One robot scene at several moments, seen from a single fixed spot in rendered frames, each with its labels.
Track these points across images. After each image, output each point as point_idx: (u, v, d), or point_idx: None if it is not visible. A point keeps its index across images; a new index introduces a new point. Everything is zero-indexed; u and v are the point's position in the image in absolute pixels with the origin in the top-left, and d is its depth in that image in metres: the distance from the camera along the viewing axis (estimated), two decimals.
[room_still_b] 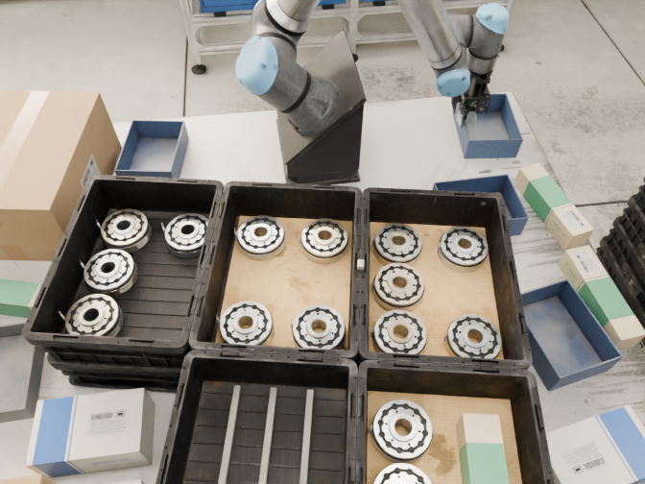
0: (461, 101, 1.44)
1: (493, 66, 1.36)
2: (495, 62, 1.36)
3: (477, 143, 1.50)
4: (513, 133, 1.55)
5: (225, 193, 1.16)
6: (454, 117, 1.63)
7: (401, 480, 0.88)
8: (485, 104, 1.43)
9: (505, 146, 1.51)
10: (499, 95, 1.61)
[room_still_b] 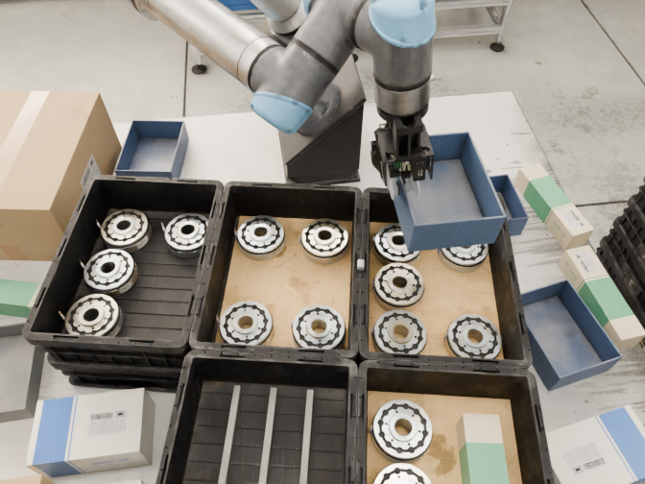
0: (382, 163, 0.79)
1: (426, 99, 0.71)
2: (429, 91, 0.70)
3: (428, 229, 0.85)
4: (487, 200, 0.91)
5: (225, 193, 1.16)
6: None
7: (401, 480, 0.88)
8: (425, 164, 0.78)
9: (476, 229, 0.87)
10: (458, 135, 0.97)
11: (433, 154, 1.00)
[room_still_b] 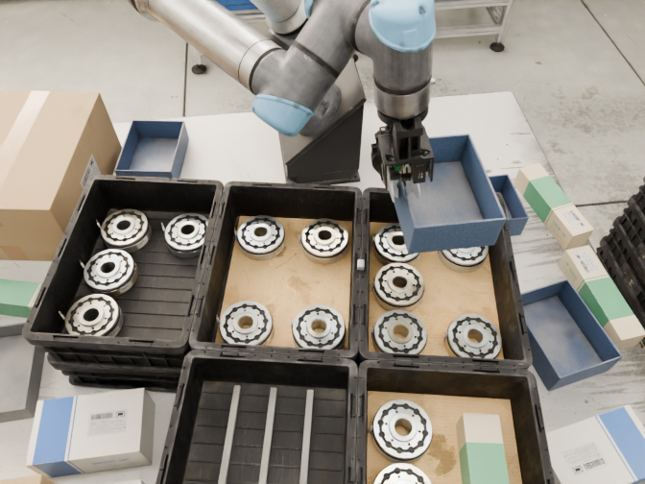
0: (382, 166, 0.80)
1: (426, 103, 0.71)
2: (428, 95, 0.71)
3: (428, 230, 0.85)
4: (487, 202, 0.92)
5: (225, 193, 1.16)
6: None
7: (401, 480, 0.88)
8: (425, 167, 0.78)
9: (476, 230, 0.87)
10: (458, 137, 0.97)
11: (434, 156, 1.00)
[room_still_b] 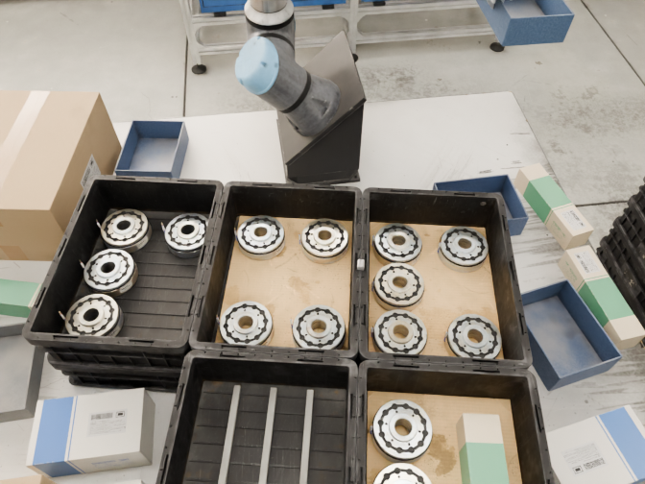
0: None
1: None
2: None
3: (519, 22, 1.20)
4: (558, 12, 1.26)
5: (225, 193, 1.16)
6: (480, 3, 1.34)
7: (401, 480, 0.88)
8: None
9: (553, 25, 1.22)
10: None
11: None
